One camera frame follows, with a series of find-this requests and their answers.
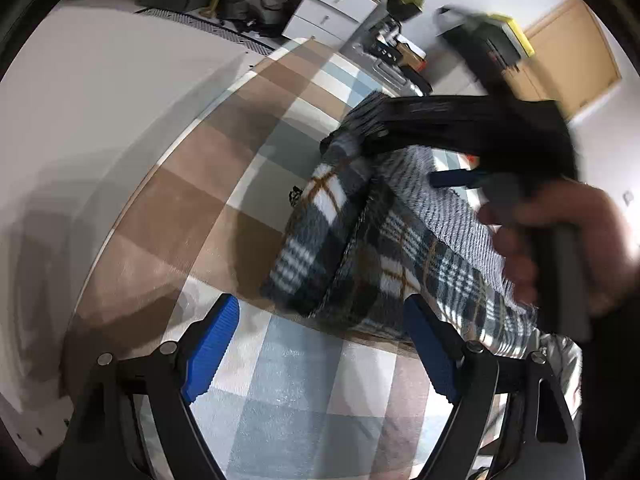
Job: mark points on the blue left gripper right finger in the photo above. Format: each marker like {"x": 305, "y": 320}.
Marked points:
{"x": 436, "y": 345}

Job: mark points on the right hand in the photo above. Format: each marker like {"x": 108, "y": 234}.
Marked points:
{"x": 613, "y": 264}

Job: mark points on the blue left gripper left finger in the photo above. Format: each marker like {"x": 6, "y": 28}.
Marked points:
{"x": 203, "y": 345}

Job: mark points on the checkered brown blue bedsheet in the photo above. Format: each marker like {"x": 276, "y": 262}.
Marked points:
{"x": 289, "y": 401}

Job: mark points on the white bed frame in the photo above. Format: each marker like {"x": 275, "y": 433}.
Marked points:
{"x": 88, "y": 106}

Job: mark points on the plaid fleece knit-lined garment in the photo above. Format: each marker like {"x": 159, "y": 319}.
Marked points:
{"x": 368, "y": 232}

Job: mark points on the wooden door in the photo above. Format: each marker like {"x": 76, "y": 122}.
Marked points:
{"x": 573, "y": 64}

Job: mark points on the white drawer cabinet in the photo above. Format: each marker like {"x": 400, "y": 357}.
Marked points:
{"x": 330, "y": 22}

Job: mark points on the silver aluminium suitcase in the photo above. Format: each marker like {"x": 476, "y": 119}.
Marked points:
{"x": 396, "y": 76}

